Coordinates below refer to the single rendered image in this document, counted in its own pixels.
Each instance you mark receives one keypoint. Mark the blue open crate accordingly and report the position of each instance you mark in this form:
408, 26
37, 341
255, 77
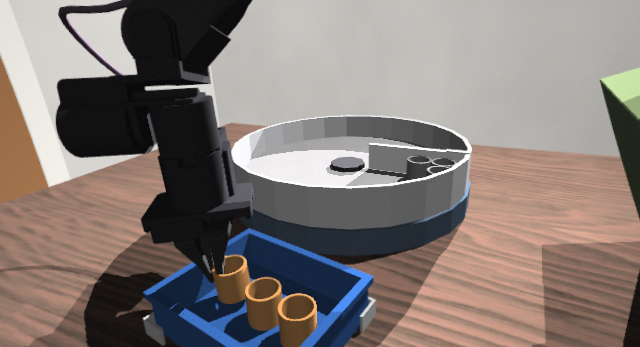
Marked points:
187, 295

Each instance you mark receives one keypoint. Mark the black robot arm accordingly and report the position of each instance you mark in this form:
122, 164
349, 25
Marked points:
110, 116

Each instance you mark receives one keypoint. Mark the grey steel bushing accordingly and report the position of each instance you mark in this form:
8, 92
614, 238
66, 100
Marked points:
443, 162
417, 167
436, 169

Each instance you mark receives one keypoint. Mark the grey round turntable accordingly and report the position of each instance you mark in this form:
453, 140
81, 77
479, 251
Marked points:
324, 184

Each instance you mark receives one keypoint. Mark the bronze bushing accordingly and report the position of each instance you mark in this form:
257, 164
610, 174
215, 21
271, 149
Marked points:
262, 313
302, 313
231, 287

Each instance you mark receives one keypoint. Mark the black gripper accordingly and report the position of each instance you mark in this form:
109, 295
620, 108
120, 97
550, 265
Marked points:
198, 193

